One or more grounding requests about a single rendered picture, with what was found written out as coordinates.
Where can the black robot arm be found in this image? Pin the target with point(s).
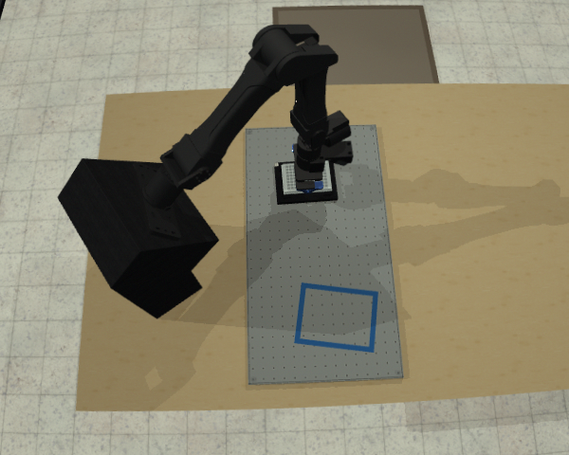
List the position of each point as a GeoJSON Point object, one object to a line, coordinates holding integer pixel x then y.
{"type": "Point", "coordinates": [275, 61]}

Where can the blue tape outline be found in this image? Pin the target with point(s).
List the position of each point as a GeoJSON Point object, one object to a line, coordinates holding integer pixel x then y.
{"type": "Point", "coordinates": [332, 344]}

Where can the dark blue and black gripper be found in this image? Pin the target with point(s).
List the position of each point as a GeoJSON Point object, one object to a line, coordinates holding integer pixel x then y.
{"type": "Point", "coordinates": [302, 174]}

